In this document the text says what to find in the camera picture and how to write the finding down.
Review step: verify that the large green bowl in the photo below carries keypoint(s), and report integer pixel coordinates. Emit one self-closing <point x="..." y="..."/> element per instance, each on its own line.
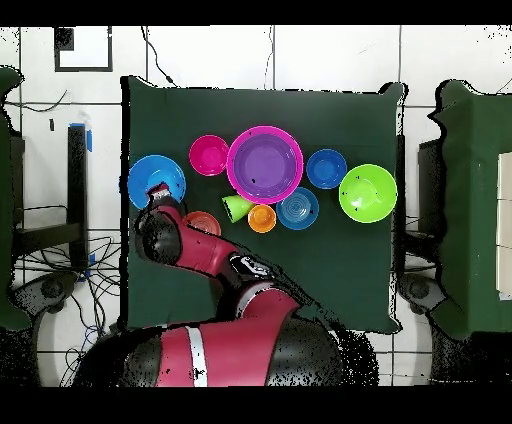
<point x="368" y="194"/>

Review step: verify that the white boxes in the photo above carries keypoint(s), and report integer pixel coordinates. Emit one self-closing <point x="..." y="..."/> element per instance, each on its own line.
<point x="504" y="224"/>

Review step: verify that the dark green table cloth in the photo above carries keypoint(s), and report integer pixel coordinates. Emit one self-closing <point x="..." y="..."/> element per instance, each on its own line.
<point x="248" y="108"/>

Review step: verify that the black stand with blue tape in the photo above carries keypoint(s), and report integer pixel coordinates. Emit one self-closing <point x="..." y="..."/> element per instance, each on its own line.
<point x="76" y="192"/>

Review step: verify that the black square floor frame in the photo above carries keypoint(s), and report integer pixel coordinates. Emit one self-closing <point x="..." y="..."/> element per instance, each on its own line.
<point x="64" y="38"/>

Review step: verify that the translucent blue ribbed bowl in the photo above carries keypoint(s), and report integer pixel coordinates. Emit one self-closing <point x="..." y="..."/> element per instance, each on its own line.
<point x="298" y="210"/>

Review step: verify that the green cup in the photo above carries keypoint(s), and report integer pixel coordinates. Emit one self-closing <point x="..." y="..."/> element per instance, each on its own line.
<point x="240" y="206"/>

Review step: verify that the small dark blue bowl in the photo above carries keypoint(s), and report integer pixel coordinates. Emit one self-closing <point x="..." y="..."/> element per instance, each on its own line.
<point x="326" y="168"/>

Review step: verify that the orange bowl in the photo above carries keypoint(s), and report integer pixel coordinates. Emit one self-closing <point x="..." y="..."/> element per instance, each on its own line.
<point x="206" y="223"/>

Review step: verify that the large pink bowl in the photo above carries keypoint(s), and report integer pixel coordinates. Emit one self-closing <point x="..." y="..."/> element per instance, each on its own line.
<point x="230" y="172"/>

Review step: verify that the large light blue bowl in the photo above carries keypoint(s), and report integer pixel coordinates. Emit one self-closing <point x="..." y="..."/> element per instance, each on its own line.
<point x="140" y="176"/>

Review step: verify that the purple bowl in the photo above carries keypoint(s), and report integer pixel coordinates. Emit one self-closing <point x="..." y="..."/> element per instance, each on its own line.
<point x="264" y="164"/>

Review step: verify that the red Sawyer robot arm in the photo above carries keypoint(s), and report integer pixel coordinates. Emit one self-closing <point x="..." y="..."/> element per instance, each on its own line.
<point x="224" y="352"/>

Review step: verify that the small crimson bowl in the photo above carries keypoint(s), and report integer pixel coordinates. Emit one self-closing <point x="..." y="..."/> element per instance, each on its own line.
<point x="208" y="155"/>

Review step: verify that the green cloth covered table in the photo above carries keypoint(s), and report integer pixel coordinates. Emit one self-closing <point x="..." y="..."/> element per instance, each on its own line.
<point x="472" y="200"/>
<point x="4" y="200"/>

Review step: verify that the orange cup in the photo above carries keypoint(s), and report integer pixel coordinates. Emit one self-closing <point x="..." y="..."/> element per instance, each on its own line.
<point x="262" y="218"/>

